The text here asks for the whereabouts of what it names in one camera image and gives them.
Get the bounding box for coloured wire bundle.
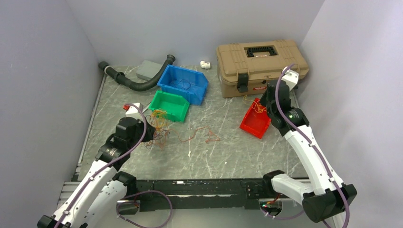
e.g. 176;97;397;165
143;109;172;151

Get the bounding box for orange wires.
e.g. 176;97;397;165
242;94;268;114

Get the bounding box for white pipe elbow fitting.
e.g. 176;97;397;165
200;60;211;69

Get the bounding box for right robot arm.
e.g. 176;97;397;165
259;81;357;227

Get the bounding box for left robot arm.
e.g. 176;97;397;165
37;117;152;228

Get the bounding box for silver open-end wrench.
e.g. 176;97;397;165
142;103;150;114

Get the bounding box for red plastic bin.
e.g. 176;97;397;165
240;98;271;139

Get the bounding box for green plastic bin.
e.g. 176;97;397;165
149;91;190;122

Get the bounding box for tan plastic toolbox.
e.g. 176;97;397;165
216;39;309;98

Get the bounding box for grey rectangular block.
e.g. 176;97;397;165
136;60;162;81

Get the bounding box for blue plastic bin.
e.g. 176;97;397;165
157;65;209;105

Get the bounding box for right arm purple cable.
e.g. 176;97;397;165
274;64;351;228

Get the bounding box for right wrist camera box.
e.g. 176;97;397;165
281;67;299;91

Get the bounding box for black corrugated hose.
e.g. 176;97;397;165
98;54;176;92

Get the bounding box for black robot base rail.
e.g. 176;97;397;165
117;178;288;215

